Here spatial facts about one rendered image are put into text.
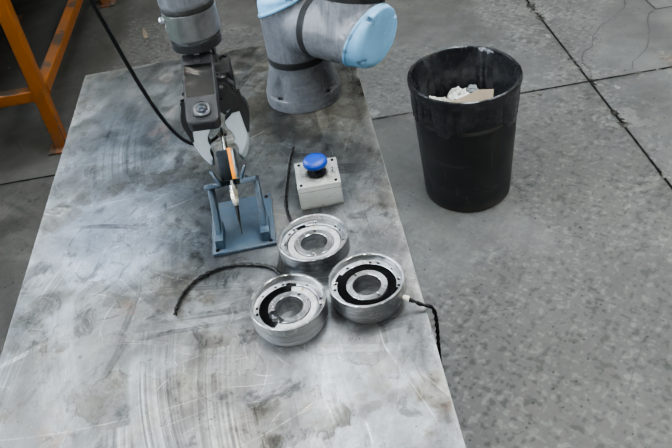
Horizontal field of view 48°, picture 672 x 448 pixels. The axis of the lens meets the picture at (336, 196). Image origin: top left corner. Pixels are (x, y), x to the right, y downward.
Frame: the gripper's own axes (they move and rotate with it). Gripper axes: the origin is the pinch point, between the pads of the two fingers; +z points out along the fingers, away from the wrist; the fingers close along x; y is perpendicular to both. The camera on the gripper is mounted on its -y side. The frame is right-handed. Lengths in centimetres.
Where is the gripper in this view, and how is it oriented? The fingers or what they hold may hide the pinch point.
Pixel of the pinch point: (226, 157)
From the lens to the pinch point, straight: 118.8
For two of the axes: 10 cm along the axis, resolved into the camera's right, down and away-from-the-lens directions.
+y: -1.4, -6.0, 7.9
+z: 1.3, 7.8, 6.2
